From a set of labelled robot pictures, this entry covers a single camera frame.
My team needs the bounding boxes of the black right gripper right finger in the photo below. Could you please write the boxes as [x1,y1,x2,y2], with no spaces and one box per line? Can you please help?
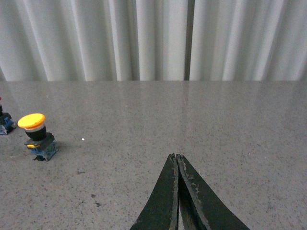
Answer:
[177,154,248,230]

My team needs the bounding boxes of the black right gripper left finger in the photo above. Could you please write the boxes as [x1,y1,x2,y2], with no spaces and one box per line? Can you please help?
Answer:
[131,154,179,230]

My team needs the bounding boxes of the yellow mushroom push button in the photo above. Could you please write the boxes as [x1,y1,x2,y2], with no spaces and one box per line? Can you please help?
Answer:
[17,113,58,161]

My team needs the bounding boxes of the red mushroom push button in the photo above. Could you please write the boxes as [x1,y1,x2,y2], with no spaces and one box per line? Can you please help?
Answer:
[0,105,16,135]

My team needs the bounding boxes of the white pleated curtain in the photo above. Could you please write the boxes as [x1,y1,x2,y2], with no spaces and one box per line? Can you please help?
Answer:
[0,0,307,81]

